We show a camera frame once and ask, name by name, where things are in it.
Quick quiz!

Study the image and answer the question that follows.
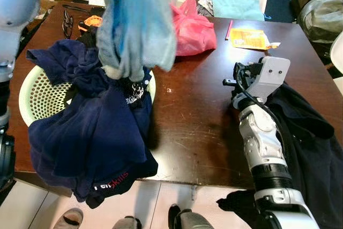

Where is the pale green laundry basket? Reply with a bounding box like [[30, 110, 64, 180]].
[[19, 64, 157, 128]]

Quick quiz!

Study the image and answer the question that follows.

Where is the grey slipper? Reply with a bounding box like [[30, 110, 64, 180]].
[[54, 208, 84, 229]]

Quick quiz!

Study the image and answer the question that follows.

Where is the grey blue towel garment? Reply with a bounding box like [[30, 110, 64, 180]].
[[59, 0, 177, 82]]

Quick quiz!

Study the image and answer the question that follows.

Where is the grey green bag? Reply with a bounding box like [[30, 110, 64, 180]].
[[297, 0, 343, 45]]

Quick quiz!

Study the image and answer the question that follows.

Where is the pink plastic bag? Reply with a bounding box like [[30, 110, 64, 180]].
[[170, 0, 218, 57]]

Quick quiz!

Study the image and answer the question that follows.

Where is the black white patterned cloth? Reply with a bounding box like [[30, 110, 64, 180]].
[[121, 76, 150, 105]]

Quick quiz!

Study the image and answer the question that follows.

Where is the yellow packet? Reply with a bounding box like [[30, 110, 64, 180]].
[[230, 28, 280, 51]]

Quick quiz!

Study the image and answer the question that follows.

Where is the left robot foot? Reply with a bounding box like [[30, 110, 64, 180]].
[[111, 216, 141, 229]]

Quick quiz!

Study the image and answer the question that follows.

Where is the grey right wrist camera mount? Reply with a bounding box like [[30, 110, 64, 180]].
[[248, 56, 291, 104]]

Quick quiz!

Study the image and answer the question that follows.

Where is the navy blue garment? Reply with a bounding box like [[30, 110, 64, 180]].
[[27, 39, 159, 208]]

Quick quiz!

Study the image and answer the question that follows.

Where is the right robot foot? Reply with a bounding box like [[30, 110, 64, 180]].
[[169, 204, 215, 229]]

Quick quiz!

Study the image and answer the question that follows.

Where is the black garment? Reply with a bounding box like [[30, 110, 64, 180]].
[[217, 82, 343, 229]]

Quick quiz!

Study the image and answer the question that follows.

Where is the teal cloth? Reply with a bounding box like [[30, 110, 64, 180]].
[[212, 0, 266, 21]]

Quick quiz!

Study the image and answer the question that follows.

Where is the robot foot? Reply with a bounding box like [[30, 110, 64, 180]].
[[169, 204, 215, 229], [111, 216, 141, 229]]

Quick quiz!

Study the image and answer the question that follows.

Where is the pink pen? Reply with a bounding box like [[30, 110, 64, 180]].
[[225, 19, 234, 41]]

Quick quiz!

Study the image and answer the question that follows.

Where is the dark wooden table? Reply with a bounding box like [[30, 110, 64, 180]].
[[8, 1, 343, 189]]

